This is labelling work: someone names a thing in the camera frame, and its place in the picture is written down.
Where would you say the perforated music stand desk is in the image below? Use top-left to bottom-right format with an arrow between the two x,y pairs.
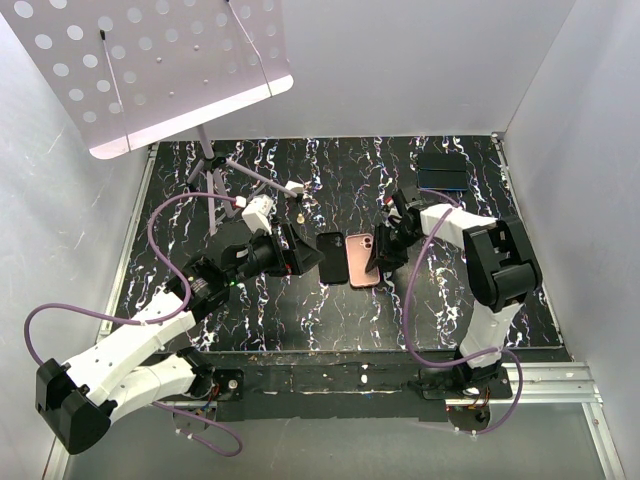
1,1 -> 294,160

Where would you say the aluminium side rail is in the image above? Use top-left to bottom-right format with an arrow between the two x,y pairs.
490,132 -> 565,349
105,143 -> 159,316

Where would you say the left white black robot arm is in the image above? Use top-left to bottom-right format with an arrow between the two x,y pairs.
35,224 -> 324,455

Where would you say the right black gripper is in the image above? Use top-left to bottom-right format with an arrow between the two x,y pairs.
364,222 -> 423,275

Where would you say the left aluminium side rail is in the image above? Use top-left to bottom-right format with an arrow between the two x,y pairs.
105,143 -> 159,316

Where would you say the purple cable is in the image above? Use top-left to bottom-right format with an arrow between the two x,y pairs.
23,192 -> 244,457
403,188 -> 525,435

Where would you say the bare black phone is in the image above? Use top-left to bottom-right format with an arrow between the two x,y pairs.
416,152 -> 466,172

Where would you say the aluminium front rail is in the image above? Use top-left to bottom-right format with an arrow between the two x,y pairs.
63,364 -> 601,407

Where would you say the right aluminium side rail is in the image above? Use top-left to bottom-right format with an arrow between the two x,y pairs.
490,132 -> 565,349

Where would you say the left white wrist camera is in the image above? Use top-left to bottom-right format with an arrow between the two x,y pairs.
235,195 -> 274,234

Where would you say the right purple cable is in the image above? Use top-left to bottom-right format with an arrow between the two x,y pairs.
403,188 -> 525,435

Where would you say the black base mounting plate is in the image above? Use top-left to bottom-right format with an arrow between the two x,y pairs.
176,351 -> 517,422

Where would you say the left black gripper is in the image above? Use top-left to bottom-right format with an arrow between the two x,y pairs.
226,222 -> 324,288

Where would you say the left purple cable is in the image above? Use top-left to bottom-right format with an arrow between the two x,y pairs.
23,192 -> 244,457

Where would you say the music stand tripod pole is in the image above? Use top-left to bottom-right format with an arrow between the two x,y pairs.
185,124 -> 304,236

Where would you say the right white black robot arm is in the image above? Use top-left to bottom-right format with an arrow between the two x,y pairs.
366,187 -> 543,398

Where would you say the bare blue phone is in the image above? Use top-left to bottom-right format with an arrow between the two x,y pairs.
417,169 -> 468,192

